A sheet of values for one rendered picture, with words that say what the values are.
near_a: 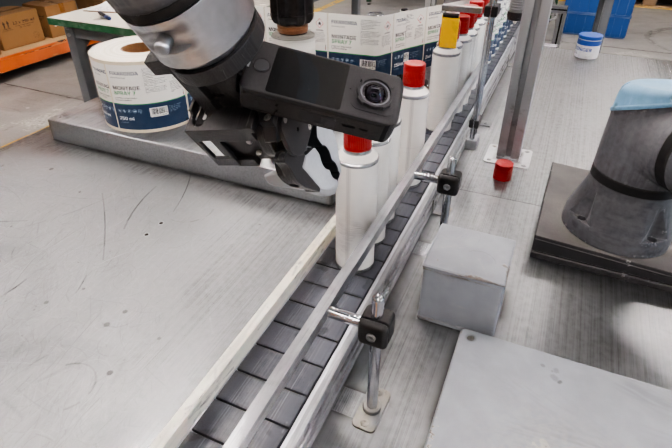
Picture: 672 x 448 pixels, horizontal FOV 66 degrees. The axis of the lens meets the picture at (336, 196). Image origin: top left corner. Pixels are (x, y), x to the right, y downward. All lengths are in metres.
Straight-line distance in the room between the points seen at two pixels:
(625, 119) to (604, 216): 0.14
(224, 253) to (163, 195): 0.22
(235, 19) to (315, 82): 0.07
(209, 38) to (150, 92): 0.76
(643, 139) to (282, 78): 0.53
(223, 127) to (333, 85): 0.09
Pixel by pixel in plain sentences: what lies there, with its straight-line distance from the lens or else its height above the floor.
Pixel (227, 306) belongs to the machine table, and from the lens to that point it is 0.72.
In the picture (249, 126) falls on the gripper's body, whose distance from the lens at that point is 0.39.
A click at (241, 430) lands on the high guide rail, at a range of 0.44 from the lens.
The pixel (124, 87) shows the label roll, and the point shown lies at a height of 0.98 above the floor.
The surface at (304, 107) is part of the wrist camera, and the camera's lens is 0.36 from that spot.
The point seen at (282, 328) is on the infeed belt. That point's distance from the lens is 0.61.
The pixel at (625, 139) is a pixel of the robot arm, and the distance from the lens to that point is 0.79.
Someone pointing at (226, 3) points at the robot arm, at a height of 1.26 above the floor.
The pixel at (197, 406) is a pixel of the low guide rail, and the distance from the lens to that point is 0.52.
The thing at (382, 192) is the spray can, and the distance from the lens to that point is 0.68.
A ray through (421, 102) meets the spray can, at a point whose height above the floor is 1.03.
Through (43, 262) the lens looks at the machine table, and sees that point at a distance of 0.89.
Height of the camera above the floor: 1.32
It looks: 32 degrees down
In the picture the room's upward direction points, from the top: straight up
